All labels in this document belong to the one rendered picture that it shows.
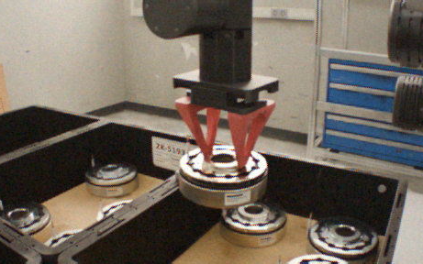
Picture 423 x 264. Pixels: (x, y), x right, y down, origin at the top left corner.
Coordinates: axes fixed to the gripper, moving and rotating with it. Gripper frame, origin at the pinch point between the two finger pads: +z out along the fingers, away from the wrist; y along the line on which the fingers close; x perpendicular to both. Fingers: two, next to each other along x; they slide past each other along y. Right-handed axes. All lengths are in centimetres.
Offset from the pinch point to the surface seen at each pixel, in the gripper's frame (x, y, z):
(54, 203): -5.4, -34.1, 17.1
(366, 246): 11.2, 16.3, 13.7
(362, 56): 186, -35, 15
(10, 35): 112, -312, 9
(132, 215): -9.3, -6.6, 6.4
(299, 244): 10.6, 6.3, 16.8
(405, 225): 48, 18, 31
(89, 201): -0.4, -29.7, 17.1
